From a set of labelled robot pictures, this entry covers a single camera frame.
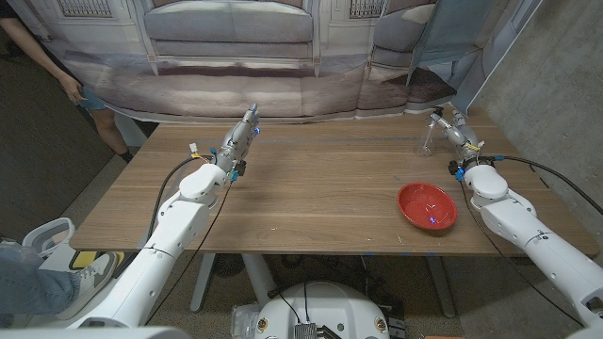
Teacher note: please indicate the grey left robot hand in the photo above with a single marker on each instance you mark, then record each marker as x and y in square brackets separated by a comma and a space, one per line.
[238, 143]

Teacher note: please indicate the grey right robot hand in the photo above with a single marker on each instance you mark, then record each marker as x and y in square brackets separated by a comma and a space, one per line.
[466, 143]

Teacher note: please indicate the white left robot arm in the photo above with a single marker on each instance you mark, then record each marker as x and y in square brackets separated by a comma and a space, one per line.
[165, 249]

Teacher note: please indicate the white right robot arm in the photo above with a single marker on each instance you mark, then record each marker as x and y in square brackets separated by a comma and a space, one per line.
[542, 245]

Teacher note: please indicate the red bowl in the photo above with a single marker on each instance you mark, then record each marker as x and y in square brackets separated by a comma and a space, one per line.
[426, 207]

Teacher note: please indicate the printed living room backdrop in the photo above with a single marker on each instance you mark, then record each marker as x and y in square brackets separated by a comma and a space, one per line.
[235, 85]

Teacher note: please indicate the black round floor device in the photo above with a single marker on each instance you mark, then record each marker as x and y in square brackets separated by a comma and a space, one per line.
[227, 264]

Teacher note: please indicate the standing person in blue shorts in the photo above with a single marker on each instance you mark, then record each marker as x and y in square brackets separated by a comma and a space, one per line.
[106, 127]

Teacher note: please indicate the white table leg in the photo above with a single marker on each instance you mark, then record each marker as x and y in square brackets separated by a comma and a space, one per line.
[259, 278]
[202, 282]

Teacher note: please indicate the grey table leg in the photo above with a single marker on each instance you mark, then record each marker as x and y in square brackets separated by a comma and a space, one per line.
[441, 287]

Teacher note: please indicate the clear plastic bag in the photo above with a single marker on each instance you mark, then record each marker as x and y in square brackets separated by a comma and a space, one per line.
[242, 322]

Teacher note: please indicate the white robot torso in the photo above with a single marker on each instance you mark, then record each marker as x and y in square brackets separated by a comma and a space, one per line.
[325, 306]

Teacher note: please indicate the yellow floor object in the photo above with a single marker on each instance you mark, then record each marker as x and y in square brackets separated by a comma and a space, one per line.
[84, 258]

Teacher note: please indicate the black box under table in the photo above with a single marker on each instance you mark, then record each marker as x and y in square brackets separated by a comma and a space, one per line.
[395, 322]

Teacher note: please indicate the grey and white sneaker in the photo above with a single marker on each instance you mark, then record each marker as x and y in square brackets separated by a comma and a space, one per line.
[92, 282]

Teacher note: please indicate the seated person's blue jeans leg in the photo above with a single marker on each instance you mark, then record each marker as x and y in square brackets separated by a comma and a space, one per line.
[28, 287]

